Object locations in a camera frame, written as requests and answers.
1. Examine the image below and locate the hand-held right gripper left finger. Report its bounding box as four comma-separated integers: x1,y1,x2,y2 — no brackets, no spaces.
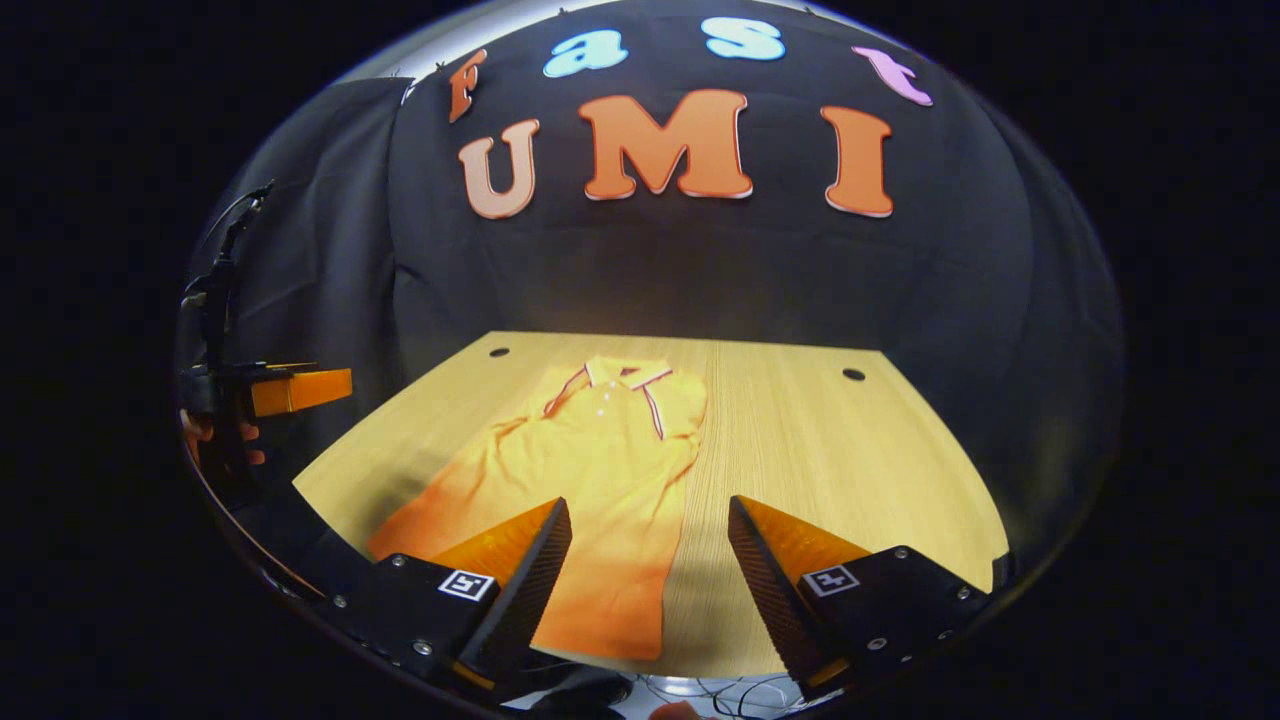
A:
318,497,574,693

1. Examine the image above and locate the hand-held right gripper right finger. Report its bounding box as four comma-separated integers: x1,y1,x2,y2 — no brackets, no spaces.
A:
727,495,1016,703

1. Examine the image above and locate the orange polo T-shirt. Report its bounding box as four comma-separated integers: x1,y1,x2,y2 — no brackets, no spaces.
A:
367,355,709,663

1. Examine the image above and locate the thin black floor cable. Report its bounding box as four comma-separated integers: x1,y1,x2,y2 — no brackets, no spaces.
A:
640,676,801,719

